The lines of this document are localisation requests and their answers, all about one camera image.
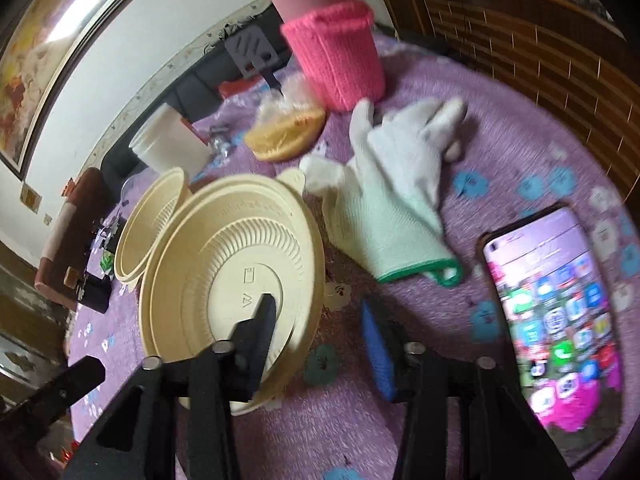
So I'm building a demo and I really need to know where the white work glove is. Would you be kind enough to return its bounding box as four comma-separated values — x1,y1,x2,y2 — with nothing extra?
299,97,469,289

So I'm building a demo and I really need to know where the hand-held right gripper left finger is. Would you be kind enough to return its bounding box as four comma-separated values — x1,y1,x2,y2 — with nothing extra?
75,294,279,480

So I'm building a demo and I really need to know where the bottle with pink knit sleeve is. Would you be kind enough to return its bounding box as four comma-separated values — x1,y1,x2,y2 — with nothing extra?
266,0,387,113

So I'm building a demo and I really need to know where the smartphone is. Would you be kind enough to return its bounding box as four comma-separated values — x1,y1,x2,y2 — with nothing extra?
481,202,627,470

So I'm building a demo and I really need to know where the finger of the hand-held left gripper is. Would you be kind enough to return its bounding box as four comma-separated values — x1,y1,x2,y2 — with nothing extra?
0,355,107,443

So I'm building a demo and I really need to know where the cream disposable bowl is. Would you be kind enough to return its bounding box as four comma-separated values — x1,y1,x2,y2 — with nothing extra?
139,170,327,417
114,167,192,292

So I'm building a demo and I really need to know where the black spatula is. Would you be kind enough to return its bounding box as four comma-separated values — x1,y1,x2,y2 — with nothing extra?
224,25,281,79

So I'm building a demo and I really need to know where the small wall plaque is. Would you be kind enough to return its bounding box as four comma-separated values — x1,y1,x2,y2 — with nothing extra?
20,185,44,212

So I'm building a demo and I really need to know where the plastic bag with yellow food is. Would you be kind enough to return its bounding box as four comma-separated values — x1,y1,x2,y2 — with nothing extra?
244,75,327,163

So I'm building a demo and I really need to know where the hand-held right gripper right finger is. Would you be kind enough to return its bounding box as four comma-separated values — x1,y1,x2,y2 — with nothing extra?
362,300,576,480

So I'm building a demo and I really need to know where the white plastic jar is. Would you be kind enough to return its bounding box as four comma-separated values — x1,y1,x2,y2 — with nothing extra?
128,104,212,182

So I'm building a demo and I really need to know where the brown armchair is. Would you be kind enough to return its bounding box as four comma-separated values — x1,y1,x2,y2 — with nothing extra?
34,167,107,307

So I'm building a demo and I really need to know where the clear plastic container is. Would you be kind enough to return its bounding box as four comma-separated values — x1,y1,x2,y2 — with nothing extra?
120,174,142,202

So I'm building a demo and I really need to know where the black sofa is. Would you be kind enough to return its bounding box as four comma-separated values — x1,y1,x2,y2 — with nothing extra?
100,35,301,173

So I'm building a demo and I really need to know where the dark glass cabinet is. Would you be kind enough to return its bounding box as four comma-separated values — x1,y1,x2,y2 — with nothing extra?
0,242,68,366

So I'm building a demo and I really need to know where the black cylinder holder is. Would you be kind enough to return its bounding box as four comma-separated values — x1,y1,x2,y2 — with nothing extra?
81,274,113,314

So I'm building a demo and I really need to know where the framed wall painting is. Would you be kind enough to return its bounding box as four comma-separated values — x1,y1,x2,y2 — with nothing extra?
0,0,144,182

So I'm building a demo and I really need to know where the wooden cabinet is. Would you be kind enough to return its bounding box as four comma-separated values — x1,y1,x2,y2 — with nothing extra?
364,0,640,211

